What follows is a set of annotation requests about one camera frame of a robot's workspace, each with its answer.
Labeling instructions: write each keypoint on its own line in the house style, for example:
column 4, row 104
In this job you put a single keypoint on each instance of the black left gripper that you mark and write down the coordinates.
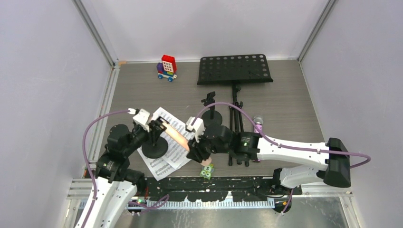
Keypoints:
column 154, row 130

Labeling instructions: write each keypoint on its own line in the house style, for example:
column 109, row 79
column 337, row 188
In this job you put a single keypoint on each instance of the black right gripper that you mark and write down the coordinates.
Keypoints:
column 196, row 153

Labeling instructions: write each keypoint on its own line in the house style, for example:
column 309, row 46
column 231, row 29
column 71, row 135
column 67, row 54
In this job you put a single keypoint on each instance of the black microphone stand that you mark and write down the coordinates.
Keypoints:
column 155, row 150
column 211, row 116

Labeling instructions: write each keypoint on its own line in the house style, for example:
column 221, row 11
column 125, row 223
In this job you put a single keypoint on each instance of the green toy block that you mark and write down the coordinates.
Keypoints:
column 207, row 171

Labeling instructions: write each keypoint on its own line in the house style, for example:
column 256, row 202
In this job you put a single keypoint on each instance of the sheet music page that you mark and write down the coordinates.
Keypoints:
column 161, row 167
column 176, row 124

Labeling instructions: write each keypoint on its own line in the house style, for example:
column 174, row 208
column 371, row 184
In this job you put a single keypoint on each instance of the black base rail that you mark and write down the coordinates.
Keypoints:
column 208, row 190

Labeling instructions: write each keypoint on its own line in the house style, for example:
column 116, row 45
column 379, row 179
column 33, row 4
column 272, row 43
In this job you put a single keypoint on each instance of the colourful toy block truck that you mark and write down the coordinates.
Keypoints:
column 167, row 68

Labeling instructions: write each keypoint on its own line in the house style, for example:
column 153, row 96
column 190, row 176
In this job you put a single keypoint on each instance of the black music stand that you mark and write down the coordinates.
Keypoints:
column 234, row 70

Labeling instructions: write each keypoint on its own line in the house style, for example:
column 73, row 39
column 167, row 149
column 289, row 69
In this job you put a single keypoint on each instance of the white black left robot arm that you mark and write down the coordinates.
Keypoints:
column 114, row 183

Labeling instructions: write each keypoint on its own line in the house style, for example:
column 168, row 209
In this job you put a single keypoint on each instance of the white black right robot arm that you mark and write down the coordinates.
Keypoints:
column 324, row 161

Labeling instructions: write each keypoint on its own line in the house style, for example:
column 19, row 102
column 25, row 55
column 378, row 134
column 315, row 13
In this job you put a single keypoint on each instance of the purple glitter microphone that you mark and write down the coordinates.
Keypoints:
column 258, row 121

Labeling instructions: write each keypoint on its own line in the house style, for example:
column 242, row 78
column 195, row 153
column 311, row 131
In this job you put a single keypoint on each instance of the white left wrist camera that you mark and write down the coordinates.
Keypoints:
column 141, row 117

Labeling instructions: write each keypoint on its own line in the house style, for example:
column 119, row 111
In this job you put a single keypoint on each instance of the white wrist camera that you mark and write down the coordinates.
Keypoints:
column 195, row 125
column 141, row 117

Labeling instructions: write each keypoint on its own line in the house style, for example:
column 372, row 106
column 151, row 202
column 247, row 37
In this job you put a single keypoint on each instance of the beige microphone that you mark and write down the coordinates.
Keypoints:
column 174, row 134

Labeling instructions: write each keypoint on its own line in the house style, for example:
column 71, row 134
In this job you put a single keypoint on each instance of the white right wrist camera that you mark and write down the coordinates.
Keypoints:
column 195, row 125

